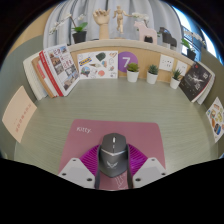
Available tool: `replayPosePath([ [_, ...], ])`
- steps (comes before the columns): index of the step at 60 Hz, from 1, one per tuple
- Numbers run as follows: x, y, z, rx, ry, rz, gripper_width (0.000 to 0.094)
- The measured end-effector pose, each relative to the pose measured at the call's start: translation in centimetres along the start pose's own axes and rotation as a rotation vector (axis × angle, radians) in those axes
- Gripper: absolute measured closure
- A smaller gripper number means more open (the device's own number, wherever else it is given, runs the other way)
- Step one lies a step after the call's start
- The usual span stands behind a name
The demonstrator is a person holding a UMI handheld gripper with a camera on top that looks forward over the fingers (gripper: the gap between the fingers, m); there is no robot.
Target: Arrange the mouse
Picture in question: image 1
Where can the window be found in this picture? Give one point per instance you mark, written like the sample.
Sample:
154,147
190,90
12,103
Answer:
190,21

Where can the dark grey computer mouse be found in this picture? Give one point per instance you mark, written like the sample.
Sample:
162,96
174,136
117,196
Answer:
113,153

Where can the wooden hand model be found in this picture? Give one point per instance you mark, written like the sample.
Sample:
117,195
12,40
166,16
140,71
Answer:
102,20

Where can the white book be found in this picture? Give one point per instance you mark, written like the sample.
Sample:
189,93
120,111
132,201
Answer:
31,76

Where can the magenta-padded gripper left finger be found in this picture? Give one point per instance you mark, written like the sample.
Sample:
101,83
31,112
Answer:
75,168

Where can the small plant in white pot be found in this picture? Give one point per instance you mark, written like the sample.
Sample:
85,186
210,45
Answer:
174,83
132,76
152,78

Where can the wooden artist mannequin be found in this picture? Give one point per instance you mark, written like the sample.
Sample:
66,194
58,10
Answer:
119,18

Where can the white orchid in black pot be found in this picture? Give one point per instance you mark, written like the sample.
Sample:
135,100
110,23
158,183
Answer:
191,54
140,15
79,36

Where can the brown book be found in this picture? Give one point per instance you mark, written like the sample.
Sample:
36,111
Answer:
41,79

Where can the light grey curtain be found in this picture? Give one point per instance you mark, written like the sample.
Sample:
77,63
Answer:
160,16

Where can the wooden ledge shelf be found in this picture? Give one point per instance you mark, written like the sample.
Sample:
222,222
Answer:
133,45

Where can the pink mouse pad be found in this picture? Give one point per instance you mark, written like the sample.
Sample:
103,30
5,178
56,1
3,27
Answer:
140,133

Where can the pink horse figurine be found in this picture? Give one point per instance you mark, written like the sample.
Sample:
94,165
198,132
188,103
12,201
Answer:
145,31

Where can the black book with red spine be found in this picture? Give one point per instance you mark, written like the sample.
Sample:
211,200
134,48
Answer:
195,81

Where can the white books stack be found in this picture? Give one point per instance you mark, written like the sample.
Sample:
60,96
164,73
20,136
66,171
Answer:
208,92

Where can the white picture collage sheet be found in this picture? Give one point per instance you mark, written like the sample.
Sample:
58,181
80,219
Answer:
96,65

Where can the purple round sign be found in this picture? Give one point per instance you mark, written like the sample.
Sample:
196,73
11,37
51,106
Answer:
126,61

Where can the green desk partition panel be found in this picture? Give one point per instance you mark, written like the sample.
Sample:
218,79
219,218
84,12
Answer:
218,83
13,73

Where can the peach card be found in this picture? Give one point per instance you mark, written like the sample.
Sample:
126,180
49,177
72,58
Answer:
18,115

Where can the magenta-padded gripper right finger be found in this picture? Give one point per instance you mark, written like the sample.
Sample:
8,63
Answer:
150,168

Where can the white sheet with colourful stickers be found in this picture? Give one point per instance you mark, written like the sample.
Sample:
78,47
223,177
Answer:
216,120

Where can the white wall socket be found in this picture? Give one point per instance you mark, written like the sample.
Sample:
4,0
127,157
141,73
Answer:
166,62
181,67

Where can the red-spined photo magazine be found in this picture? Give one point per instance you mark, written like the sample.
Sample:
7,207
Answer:
61,68

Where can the black horse figurine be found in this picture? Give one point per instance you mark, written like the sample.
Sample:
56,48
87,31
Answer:
166,37

